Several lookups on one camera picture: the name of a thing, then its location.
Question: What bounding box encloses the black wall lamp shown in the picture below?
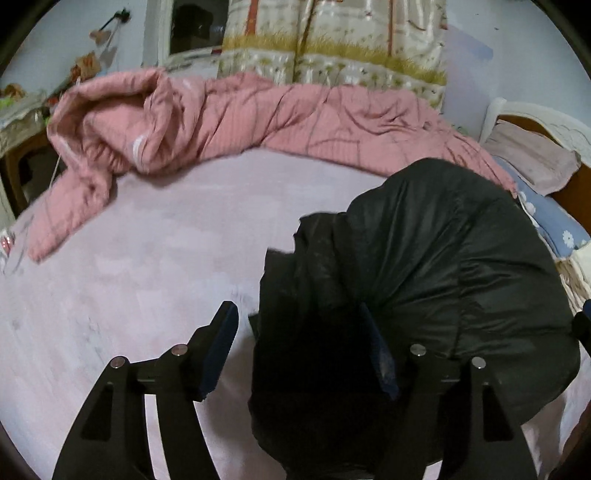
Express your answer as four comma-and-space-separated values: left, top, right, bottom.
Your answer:
90, 8, 132, 44

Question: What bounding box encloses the tree print curtain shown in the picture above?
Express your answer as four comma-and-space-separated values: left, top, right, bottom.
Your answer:
217, 0, 448, 109

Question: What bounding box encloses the white and orange headboard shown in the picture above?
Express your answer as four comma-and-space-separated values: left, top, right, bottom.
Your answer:
478, 97, 591, 222

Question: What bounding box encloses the orange wall ornament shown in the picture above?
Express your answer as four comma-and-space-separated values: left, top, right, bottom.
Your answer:
69, 52, 101, 80

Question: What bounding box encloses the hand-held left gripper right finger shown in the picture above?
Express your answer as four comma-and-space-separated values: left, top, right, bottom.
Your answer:
358, 302, 539, 480

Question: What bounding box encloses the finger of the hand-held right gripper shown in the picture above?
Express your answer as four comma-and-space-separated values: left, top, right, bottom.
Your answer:
571, 299, 591, 356

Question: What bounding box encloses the pink striped quilt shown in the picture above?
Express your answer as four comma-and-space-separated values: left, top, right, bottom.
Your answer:
28, 67, 518, 264

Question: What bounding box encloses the black puffer jacket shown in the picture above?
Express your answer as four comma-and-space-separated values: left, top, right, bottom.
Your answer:
248, 158, 581, 480

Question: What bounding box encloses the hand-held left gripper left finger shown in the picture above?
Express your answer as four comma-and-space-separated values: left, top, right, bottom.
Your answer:
52, 301, 240, 480

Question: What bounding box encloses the cluttered side table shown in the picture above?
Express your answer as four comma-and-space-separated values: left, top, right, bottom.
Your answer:
0, 83, 65, 217

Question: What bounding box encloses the white framed window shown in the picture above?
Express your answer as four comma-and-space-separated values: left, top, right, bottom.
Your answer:
143, 0, 232, 70

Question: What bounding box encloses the blue floral pillow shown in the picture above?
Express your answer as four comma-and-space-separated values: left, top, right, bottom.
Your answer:
492, 154, 591, 259

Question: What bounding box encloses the mauve pillow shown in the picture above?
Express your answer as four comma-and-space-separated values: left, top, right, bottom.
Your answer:
482, 120, 581, 197

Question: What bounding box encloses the bed with pink sheet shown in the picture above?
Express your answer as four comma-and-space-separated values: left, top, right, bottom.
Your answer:
0, 148, 591, 480

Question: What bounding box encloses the white folded sweatshirt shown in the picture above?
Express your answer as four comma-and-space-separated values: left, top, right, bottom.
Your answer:
556, 249, 591, 317

